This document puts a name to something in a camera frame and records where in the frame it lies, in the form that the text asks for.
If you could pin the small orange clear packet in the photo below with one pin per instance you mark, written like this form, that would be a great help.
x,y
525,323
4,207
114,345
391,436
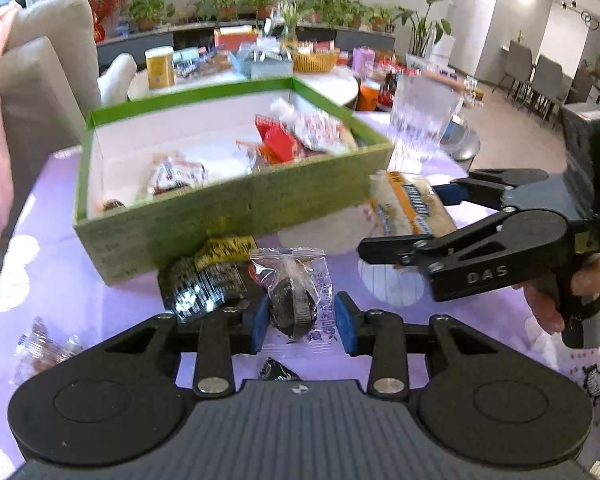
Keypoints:
x,y
247,152

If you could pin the white cylindrical appliance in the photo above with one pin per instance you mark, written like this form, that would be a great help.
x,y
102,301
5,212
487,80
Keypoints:
x,y
442,47

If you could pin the blue plastic basket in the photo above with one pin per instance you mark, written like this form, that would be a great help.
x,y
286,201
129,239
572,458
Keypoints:
x,y
260,67

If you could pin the pink pouch with white cap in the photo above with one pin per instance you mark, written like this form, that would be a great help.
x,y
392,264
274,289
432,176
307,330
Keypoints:
x,y
320,130

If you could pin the clear nut snack packet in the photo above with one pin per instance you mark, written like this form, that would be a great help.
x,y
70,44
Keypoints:
x,y
45,350

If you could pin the white and red small packet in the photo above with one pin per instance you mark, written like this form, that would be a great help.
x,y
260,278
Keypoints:
x,y
175,175

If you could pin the clear packet with dark cookie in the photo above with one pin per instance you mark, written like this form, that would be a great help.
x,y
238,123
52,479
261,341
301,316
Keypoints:
x,y
292,300

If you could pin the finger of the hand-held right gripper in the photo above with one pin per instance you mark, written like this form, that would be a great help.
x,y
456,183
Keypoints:
x,y
390,250
450,193

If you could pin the pale bread packet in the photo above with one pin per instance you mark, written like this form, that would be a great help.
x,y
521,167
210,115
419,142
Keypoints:
x,y
405,205

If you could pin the white upholstered chair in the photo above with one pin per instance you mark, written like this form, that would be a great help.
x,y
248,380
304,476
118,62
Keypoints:
x,y
117,77

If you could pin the yellow can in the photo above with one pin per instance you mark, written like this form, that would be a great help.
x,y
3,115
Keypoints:
x,y
160,70

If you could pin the round white table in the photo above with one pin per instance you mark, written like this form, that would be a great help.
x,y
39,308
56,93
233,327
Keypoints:
x,y
330,85

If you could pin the red snack packet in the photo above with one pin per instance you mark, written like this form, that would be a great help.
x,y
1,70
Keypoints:
x,y
280,142

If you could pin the green cardboard box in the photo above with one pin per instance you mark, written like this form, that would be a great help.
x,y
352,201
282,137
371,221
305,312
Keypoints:
x,y
205,220

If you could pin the orange tissue box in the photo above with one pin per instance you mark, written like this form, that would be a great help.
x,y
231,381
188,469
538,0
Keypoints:
x,y
235,40

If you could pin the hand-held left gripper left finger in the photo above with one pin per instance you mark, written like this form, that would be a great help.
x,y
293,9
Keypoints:
x,y
257,325

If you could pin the grey dining chair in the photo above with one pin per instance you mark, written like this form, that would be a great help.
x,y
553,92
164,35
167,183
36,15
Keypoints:
x,y
517,67
550,82

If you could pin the clear glass mug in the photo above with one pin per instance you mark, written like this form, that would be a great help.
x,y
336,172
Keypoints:
x,y
420,115

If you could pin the red flower arrangement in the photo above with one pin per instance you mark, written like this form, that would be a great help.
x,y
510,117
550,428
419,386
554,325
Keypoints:
x,y
105,5

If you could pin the black printed snack packet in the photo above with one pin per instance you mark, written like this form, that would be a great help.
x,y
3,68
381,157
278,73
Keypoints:
x,y
205,275

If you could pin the row of potted green plants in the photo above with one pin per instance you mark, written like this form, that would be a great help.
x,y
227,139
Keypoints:
x,y
150,7

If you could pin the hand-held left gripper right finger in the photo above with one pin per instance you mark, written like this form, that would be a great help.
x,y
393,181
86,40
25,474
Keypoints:
x,y
347,325

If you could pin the purple box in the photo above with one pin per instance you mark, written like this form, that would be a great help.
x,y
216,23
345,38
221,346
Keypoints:
x,y
364,60

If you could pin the spider plant in vase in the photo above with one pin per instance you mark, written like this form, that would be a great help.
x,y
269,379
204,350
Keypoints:
x,y
290,15

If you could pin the round glass side table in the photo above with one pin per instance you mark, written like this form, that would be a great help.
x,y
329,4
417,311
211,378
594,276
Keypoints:
x,y
467,140

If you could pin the purple floral tablecloth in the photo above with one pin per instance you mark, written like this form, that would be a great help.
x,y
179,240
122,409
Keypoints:
x,y
80,280

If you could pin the orange can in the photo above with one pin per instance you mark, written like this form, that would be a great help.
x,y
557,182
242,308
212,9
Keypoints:
x,y
370,97

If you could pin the large-leaf floor plant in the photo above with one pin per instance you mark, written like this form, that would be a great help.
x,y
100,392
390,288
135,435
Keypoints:
x,y
420,25

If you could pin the person's right hand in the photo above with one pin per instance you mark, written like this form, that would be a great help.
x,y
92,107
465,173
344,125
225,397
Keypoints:
x,y
597,275

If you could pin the yellow wicker basket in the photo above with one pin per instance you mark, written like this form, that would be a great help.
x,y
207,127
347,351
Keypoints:
x,y
315,62

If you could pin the small black packet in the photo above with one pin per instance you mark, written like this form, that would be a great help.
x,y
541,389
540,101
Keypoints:
x,y
275,370

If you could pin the grey armchair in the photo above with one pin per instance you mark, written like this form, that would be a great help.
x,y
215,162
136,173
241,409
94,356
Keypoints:
x,y
45,85

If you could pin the dark television cabinet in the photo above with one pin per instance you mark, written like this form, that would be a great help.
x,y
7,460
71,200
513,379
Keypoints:
x,y
130,47

